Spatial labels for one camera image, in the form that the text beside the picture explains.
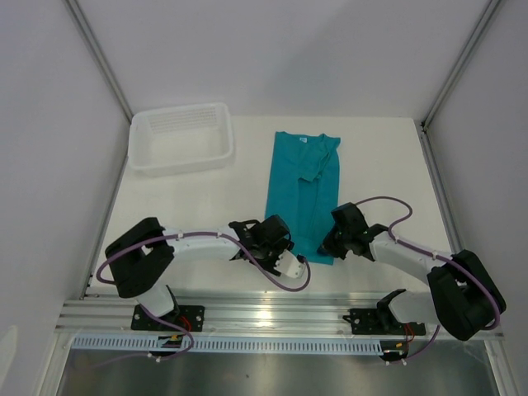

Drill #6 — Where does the teal t-shirt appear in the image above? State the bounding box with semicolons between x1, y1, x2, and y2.
265;131;341;266

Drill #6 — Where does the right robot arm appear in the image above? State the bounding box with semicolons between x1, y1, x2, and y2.
318;202;507;341

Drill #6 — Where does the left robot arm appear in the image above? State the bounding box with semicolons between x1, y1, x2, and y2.
105;215;305;330

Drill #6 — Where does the white plastic basket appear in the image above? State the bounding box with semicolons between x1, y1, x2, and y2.
127;102;235;177

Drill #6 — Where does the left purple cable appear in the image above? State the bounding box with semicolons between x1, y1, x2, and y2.
97;230;311;364

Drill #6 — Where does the purple cable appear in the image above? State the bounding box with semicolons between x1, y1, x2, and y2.
354;196;507;366
97;230;311;364

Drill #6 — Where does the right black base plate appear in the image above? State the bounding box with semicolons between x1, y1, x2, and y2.
342;309;427;336

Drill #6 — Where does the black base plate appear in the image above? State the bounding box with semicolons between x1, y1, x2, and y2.
130;305;205;332
342;309;427;336

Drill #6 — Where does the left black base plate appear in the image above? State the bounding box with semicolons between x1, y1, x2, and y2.
130;305;205;332

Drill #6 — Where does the right aluminium frame post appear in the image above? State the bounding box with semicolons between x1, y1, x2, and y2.
420;0;505;133

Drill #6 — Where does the aluminium frame post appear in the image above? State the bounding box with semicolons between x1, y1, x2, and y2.
63;0;134;124
420;0;505;133

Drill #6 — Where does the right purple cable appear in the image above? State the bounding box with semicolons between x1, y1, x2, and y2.
354;196;507;366

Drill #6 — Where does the aluminium mounting rail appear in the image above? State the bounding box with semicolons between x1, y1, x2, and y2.
55;288;507;342

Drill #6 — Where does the white slotted cable duct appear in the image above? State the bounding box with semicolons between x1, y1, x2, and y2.
72;334;383;356

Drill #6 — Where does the left aluminium frame post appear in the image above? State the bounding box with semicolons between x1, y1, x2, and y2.
63;0;134;124

